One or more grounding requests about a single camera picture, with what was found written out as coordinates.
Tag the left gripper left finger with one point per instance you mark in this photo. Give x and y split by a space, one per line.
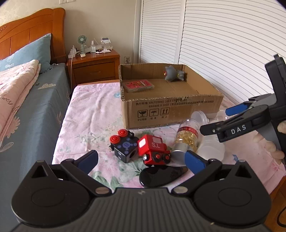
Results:
79 169

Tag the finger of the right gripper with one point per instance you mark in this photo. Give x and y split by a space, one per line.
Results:
238 125
266 99

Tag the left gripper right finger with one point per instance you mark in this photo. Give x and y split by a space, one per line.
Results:
202 170

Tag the white frosted plastic bottle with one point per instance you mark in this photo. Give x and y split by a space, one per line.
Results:
210 147

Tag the clear jar gold capsules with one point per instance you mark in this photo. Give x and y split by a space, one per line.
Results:
186 139

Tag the black oval glossy case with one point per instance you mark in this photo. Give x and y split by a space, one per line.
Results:
160 175

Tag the red toy train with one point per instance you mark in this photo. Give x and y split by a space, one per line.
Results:
153 151

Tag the black toy cube red wheels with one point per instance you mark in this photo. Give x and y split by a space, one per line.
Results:
124 145

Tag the clear plastic jar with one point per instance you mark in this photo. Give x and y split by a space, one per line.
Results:
203 118

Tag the right hand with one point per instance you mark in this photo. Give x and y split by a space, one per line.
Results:
270 147

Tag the floral pink bedsheet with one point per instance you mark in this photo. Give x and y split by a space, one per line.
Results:
94 115

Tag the white louvered closet doors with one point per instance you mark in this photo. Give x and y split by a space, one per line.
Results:
227 42

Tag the blue grey bed sheet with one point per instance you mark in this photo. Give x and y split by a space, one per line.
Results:
33 135

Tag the brown cardboard box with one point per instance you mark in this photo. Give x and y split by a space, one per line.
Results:
168 102

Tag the grey plush toy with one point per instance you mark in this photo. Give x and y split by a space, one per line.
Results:
171 74

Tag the red card case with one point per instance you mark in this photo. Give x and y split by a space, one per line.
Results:
138 85

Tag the wooden nightstand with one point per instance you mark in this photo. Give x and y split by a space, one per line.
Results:
93 68

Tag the pink folded quilt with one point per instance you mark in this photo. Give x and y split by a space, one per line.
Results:
15 86

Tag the white power strip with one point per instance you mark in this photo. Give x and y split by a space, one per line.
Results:
72 53

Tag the clear spray bottle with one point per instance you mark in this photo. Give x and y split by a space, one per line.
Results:
93 47

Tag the blue pillow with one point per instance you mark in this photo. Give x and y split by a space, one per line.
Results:
39 50

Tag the small green desk fan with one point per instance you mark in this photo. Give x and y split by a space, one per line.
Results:
82 39

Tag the white gadget on stand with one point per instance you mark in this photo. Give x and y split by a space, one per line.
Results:
105 41

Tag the wooden bed headboard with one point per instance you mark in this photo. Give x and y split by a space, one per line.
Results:
17 34

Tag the wall power outlet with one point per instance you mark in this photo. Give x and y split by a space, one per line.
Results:
127 59

